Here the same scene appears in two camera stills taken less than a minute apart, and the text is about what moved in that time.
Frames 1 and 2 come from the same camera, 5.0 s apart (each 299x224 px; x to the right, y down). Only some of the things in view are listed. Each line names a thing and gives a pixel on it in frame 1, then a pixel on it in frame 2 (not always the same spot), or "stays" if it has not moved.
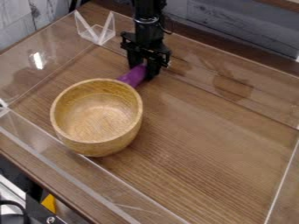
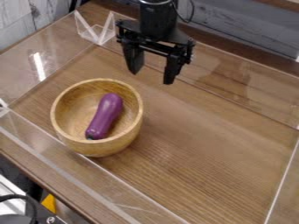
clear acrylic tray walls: (189, 146) stays
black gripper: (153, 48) → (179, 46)
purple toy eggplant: (136, 75) → (107, 113)
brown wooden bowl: (96, 115) stays
